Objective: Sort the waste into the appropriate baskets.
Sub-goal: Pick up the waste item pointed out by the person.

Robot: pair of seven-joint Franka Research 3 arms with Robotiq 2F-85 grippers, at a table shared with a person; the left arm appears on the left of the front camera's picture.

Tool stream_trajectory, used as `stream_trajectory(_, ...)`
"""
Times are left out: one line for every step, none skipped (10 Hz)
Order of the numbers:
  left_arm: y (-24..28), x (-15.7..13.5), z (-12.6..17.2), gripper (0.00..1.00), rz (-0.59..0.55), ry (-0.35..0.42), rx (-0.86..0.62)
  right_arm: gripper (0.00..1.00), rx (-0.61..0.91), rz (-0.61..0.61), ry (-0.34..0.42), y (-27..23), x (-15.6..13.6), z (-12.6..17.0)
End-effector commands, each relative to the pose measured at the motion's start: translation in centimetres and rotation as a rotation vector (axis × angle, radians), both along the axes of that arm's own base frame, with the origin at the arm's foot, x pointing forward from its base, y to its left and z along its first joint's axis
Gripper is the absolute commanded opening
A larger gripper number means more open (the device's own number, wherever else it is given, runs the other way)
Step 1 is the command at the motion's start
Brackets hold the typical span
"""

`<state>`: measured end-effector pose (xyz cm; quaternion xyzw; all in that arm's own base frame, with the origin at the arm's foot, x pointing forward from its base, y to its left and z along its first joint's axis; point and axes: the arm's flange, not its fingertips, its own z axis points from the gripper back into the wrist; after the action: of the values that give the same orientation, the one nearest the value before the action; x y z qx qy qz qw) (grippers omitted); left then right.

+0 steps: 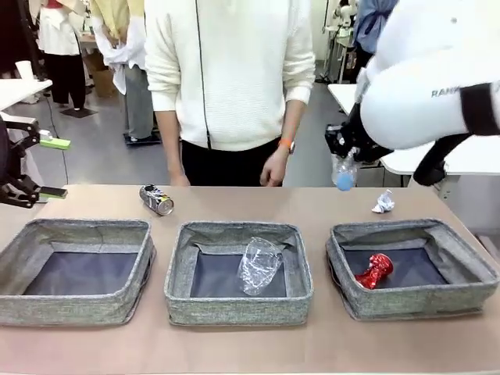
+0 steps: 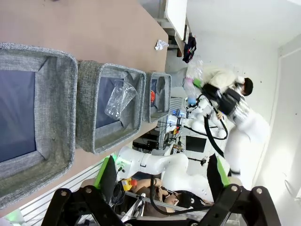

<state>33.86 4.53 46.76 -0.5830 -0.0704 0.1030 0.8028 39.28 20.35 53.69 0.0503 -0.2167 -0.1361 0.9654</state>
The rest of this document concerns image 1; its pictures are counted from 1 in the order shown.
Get large white table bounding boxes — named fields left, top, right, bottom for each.
left=327, top=83, right=500, bottom=188

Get black trousers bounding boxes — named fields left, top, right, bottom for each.
left=181, top=136, right=286, bottom=187

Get black floor scale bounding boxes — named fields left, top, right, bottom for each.
left=123, top=132, right=162, bottom=148

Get grey fabric basket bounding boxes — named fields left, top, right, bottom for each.
left=323, top=216, right=500, bottom=321
left=162, top=220, right=314, bottom=327
left=0, top=217, right=156, bottom=327

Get crushed silver black can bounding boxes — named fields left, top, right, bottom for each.
left=139, top=184, right=174, bottom=216

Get white knit sweater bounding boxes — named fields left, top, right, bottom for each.
left=144, top=0, right=316, bottom=152

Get person's left forearm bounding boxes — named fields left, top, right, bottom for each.
left=277, top=99, right=308, bottom=144

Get black right arm cable sleeve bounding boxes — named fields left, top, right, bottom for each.
left=412, top=83, right=500, bottom=188

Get person in grey trousers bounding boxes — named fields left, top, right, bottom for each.
left=89, top=0, right=154, bottom=142

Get person in black trousers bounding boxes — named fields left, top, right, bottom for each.
left=37, top=0, right=87, bottom=110

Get crushed red can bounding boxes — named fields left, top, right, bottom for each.
left=354, top=252, right=394, bottom=290

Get white paper cup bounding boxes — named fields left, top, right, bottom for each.
left=15, top=60, right=33, bottom=81

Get brown cardboard box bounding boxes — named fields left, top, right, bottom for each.
left=84, top=52, right=118, bottom=98

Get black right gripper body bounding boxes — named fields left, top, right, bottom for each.
left=327, top=103, right=393, bottom=161

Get thin black neck cord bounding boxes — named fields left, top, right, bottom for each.
left=196, top=0, right=212, bottom=150

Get person's right forearm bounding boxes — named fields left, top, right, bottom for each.
left=154, top=109, right=184, bottom=177

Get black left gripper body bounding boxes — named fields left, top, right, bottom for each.
left=0, top=116, right=16, bottom=188

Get clear plastic cup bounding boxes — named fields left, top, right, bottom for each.
left=237, top=236, right=285, bottom=297

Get clear bottle with blue cap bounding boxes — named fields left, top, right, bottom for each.
left=330, top=150, right=359, bottom=192

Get person's left hand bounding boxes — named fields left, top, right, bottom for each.
left=260, top=148, right=292, bottom=187

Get crumpled white paper ball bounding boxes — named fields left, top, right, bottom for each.
left=370, top=188, right=396, bottom=215

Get person in blue tied shirt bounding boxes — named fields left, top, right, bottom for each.
left=353, top=0, right=391, bottom=55

